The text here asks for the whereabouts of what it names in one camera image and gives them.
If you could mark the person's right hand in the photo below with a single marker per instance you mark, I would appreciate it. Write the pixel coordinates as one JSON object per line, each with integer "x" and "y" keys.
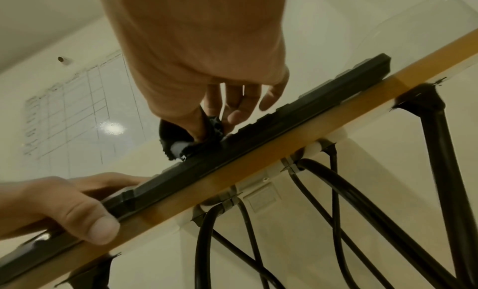
{"x": 194, "y": 45}

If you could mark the person's left hand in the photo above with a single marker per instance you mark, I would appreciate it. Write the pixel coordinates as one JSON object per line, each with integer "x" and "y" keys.
{"x": 33, "y": 202}

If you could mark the black cleaning brush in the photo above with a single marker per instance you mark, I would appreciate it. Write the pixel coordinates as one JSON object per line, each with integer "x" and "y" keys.
{"x": 171, "y": 132}

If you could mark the black computer keyboard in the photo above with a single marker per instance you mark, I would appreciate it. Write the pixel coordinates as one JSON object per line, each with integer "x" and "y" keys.
{"x": 261, "y": 134}

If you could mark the whiteboard with drawn chart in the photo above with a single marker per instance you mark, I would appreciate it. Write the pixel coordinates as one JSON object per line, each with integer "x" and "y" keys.
{"x": 86, "y": 113}

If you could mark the clear plastic desk mat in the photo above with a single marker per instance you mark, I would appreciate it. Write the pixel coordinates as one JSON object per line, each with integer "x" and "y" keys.
{"x": 410, "y": 30}

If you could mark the small dark wall peg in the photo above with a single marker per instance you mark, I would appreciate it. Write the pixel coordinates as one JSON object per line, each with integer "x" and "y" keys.
{"x": 63, "y": 60}

